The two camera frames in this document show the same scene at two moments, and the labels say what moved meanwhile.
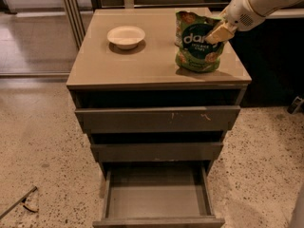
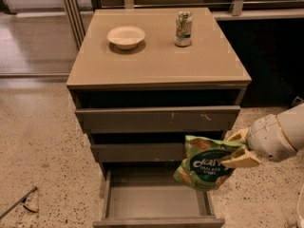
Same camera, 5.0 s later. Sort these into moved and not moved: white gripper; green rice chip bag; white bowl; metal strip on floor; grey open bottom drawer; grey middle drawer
Moved: green rice chip bag; white gripper
Not moved: grey open bottom drawer; white bowl; metal strip on floor; grey middle drawer
